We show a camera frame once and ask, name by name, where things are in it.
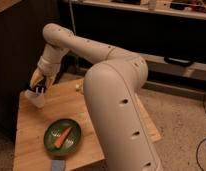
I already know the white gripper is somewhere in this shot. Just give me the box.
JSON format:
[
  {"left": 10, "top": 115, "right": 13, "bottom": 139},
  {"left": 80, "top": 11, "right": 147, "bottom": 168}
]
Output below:
[{"left": 30, "top": 57, "right": 60, "bottom": 89}]

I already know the black and white eraser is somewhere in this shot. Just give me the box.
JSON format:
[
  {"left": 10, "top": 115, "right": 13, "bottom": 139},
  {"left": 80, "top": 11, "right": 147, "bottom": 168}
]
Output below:
[{"left": 35, "top": 85, "right": 46, "bottom": 94}]

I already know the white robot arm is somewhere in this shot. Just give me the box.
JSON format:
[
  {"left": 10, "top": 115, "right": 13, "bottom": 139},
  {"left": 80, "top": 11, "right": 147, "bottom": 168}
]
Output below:
[{"left": 29, "top": 23, "right": 164, "bottom": 171}]

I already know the green plate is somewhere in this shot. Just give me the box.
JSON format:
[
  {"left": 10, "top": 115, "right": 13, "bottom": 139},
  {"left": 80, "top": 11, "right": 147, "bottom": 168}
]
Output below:
[{"left": 44, "top": 119, "right": 81, "bottom": 156}]

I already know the orange carrot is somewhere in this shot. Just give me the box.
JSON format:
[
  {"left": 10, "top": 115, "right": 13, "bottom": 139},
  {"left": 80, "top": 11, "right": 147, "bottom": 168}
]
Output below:
[{"left": 54, "top": 127, "right": 71, "bottom": 148}]

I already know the thin metal rod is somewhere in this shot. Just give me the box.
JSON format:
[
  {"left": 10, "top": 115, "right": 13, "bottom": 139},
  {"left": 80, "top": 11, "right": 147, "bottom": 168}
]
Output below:
[{"left": 68, "top": 0, "right": 76, "bottom": 35}]

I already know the grey metal beam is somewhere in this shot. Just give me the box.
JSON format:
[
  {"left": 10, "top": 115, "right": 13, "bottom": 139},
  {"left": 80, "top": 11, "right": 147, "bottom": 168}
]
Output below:
[{"left": 141, "top": 54, "right": 206, "bottom": 81}]

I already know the wooden shelf with clutter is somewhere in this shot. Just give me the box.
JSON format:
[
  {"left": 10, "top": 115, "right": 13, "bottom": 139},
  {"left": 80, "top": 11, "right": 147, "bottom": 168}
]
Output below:
[{"left": 72, "top": 0, "right": 206, "bottom": 20}]

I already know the black handle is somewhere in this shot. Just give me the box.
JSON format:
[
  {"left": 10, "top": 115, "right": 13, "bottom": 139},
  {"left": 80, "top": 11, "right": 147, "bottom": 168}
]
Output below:
[{"left": 164, "top": 57, "right": 194, "bottom": 67}]

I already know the black floor cable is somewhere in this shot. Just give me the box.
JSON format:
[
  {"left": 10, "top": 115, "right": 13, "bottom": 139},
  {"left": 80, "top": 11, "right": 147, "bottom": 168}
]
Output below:
[{"left": 195, "top": 96, "right": 206, "bottom": 171}]

